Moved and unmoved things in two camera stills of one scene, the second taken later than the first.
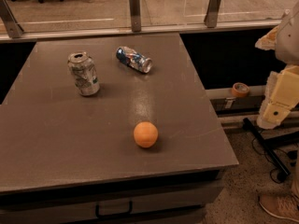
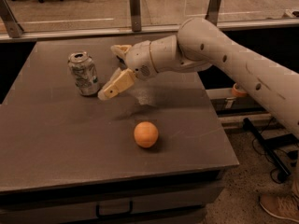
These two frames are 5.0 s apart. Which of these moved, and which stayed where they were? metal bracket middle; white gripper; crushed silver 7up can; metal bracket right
Moved: white gripper
Stayed: metal bracket right; metal bracket middle; crushed silver 7up can
